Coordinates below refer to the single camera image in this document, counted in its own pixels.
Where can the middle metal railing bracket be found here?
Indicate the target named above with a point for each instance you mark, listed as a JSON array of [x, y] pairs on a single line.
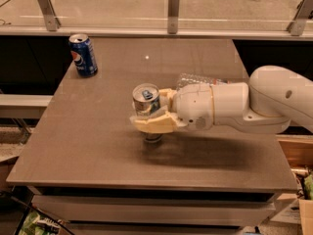
[[172, 16]]

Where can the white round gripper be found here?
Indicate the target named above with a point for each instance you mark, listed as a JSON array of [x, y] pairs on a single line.
[[194, 106]]

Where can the cardboard box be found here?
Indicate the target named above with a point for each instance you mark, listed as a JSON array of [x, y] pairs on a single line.
[[291, 210]]

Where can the left metal railing bracket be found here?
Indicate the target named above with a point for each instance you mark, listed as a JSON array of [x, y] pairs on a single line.
[[51, 20]]

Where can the silver blue redbull can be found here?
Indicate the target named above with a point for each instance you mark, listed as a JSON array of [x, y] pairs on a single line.
[[146, 100]]

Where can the right metal railing bracket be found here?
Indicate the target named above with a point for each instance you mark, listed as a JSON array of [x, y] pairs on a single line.
[[303, 14]]

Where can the metal railing bracket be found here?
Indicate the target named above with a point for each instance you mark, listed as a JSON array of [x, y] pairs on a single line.
[[172, 16], [51, 20], [303, 14]]

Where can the clear plastic water bottle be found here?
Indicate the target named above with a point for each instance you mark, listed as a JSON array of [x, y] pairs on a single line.
[[185, 79]]

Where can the green snack bag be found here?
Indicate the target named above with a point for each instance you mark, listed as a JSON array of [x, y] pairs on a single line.
[[36, 224]]

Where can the green packet in box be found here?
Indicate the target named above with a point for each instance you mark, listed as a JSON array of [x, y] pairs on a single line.
[[308, 187]]

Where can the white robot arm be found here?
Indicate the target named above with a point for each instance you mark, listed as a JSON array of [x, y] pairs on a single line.
[[269, 102]]

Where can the blue pepsi can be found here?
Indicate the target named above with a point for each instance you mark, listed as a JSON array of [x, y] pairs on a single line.
[[81, 49]]

